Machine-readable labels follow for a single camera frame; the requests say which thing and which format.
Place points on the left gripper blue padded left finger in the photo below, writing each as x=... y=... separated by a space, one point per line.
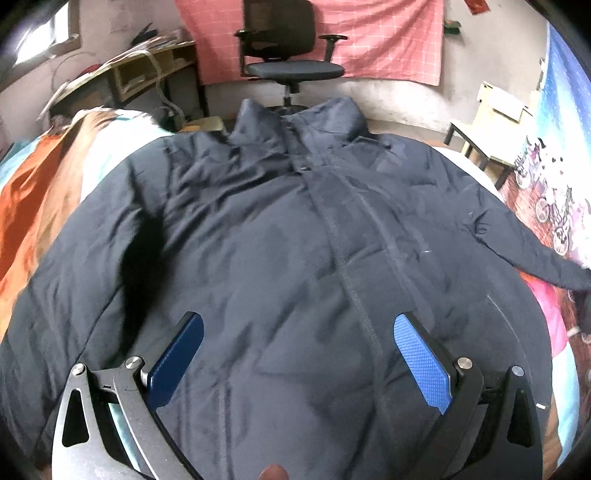
x=166 y=362

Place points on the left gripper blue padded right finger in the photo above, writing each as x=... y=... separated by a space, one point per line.
x=428 y=361

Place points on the dark navy puffer jacket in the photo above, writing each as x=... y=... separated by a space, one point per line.
x=299 y=240

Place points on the blue cartoon print curtain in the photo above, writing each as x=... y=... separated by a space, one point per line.
x=550 y=193

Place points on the orange brown teal bed sheet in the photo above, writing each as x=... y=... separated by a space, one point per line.
x=49 y=184

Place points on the small wooden side table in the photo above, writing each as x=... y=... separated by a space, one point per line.
x=497 y=132

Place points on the wooden desk with shelf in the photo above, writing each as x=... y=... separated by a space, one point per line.
x=127 y=76

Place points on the black office chair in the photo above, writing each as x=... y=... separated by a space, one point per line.
x=278 y=43

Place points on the window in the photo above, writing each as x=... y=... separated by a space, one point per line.
x=33 y=32

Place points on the pink checked wall cloth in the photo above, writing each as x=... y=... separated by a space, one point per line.
x=393 y=40

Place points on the red paper wall decoration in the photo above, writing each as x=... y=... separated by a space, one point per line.
x=477 y=7

